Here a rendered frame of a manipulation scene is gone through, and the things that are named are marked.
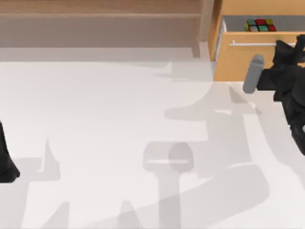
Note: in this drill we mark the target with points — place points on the multicoloured puzzle cube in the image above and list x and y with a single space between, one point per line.
261 25

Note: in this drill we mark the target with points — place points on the wooden drawer cabinet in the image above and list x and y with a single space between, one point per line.
215 14

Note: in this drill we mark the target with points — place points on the pale wooden drawer front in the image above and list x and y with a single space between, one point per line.
240 64

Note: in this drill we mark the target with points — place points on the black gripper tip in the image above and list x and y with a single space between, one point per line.
6 164

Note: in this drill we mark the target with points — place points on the wooden open shelf cupboard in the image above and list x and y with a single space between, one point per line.
100 21

